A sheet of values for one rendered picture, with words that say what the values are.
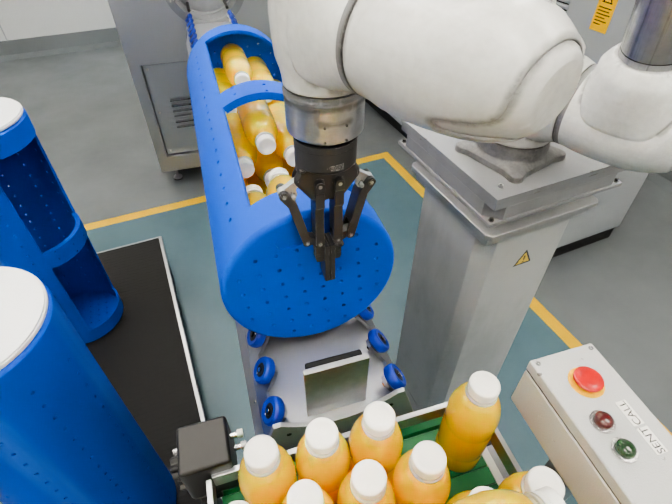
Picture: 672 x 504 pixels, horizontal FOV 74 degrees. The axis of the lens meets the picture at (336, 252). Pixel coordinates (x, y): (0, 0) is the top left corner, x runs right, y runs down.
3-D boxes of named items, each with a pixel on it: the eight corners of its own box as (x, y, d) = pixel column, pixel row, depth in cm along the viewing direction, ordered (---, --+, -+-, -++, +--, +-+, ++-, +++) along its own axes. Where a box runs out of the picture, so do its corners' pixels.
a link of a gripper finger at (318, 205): (327, 182, 54) (315, 184, 54) (326, 250, 62) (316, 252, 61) (318, 165, 57) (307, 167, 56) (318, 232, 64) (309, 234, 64)
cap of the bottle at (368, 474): (364, 458, 52) (365, 451, 51) (392, 480, 50) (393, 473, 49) (343, 486, 50) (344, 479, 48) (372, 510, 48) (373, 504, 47)
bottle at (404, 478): (391, 547, 61) (406, 501, 48) (379, 493, 66) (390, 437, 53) (441, 538, 62) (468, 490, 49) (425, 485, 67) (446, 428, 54)
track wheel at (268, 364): (273, 352, 75) (263, 350, 74) (278, 374, 72) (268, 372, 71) (259, 367, 77) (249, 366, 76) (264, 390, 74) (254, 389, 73)
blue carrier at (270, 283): (291, 109, 144) (275, 14, 124) (394, 312, 83) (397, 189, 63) (203, 128, 140) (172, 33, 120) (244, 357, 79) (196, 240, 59)
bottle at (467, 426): (488, 462, 69) (522, 403, 57) (450, 481, 67) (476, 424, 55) (461, 422, 74) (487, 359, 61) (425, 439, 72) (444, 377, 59)
